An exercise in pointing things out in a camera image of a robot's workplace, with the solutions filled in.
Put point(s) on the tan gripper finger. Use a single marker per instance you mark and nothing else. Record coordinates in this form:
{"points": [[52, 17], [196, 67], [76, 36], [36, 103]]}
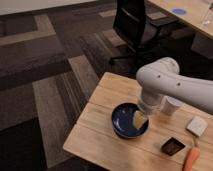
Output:
{"points": [[137, 119], [142, 122]]}

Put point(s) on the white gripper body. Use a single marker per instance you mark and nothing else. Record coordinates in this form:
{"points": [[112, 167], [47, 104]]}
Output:
{"points": [[149, 102]]}

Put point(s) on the clear glass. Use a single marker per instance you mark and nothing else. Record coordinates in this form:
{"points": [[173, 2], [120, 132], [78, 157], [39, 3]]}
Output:
{"points": [[208, 17]]}

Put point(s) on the dark brown eraser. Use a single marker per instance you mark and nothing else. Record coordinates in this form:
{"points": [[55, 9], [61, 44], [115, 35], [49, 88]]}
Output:
{"points": [[172, 146]]}

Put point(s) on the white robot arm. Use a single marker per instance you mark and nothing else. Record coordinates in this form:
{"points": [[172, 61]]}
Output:
{"points": [[161, 78]]}

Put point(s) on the blue round disc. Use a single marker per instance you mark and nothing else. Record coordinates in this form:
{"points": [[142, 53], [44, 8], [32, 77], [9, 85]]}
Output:
{"points": [[179, 11]]}

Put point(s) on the black office chair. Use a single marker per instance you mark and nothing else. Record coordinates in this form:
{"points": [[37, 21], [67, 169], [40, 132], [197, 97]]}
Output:
{"points": [[141, 29]]}

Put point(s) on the white square sponge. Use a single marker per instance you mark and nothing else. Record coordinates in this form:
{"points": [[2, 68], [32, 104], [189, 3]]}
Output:
{"points": [[197, 126]]}

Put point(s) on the dark blue ceramic bowl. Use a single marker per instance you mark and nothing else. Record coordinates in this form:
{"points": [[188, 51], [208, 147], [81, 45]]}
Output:
{"points": [[122, 121]]}

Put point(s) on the orange carrot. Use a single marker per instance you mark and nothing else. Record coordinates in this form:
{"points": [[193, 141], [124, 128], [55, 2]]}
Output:
{"points": [[192, 155]]}

